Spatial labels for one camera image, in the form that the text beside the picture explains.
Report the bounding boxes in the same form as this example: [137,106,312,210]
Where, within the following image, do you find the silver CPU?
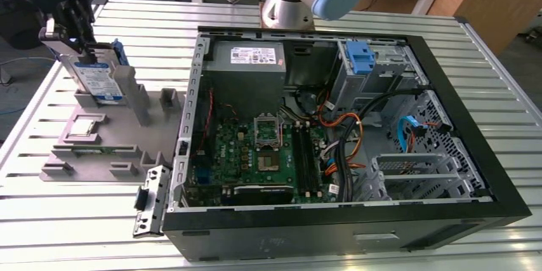
[69,117,99,135]

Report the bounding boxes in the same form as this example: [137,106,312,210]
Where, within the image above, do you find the wooden cabinet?
[427,0,542,56]

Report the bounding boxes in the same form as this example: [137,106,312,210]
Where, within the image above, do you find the red and black twisted wire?
[195,88,215,157]

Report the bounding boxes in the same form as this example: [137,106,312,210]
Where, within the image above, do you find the hard disk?
[44,38,128,105]

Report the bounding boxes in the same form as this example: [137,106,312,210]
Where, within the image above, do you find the green RAM stick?
[71,145,115,154]

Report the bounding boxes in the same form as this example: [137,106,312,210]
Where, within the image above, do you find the grey card retention bracket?
[131,164,173,239]

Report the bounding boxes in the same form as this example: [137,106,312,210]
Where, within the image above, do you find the black PC case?
[163,25,534,263]

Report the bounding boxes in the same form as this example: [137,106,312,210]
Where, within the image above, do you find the power wire with black connector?
[406,121,452,137]

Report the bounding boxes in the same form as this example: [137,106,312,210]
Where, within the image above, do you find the grey power supply unit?
[202,41,288,118]

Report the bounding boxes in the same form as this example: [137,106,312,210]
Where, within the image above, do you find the black graphics card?
[222,183,295,206]

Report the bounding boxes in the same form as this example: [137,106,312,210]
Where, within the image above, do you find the CPU socket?
[258,152,284,173]

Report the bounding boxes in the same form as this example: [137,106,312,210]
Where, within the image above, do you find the blue data wire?
[398,115,418,154]

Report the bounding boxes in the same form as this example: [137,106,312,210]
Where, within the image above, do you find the black RAM slot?
[294,122,312,198]
[304,122,322,199]

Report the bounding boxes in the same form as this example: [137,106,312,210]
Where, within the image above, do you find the black office chair base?
[525,25,542,43]

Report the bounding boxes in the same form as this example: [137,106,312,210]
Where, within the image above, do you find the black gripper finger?
[61,0,100,65]
[39,13,87,55]

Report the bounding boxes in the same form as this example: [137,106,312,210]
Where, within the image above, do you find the grey parts rack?
[39,65,190,185]

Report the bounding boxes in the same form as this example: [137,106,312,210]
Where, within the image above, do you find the blue drive latch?
[344,41,376,75]

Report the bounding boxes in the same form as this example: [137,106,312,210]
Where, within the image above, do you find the black waste bin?
[0,0,48,50]

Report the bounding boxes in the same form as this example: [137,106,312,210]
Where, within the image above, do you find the orange power wire bundle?
[315,99,367,178]

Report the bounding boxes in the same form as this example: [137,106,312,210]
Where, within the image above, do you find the metal socket cover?
[252,114,284,151]

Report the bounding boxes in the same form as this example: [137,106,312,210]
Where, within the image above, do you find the metal optical drive cage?
[332,38,427,118]

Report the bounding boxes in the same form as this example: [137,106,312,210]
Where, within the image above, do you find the green motherboard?
[186,118,339,207]

